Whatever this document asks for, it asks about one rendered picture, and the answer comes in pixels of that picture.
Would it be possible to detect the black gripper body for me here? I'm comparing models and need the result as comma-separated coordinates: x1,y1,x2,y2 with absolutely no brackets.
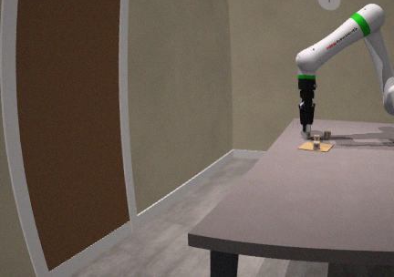
300,90,314,109

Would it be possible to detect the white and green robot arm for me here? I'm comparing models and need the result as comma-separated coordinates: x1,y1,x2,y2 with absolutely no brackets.
295,4,394,116

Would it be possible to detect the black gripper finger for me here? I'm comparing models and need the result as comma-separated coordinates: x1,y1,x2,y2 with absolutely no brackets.
307,102,316,138
298,101,309,139

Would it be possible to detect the tan flat mat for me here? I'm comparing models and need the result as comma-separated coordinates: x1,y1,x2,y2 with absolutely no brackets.
298,142,334,152

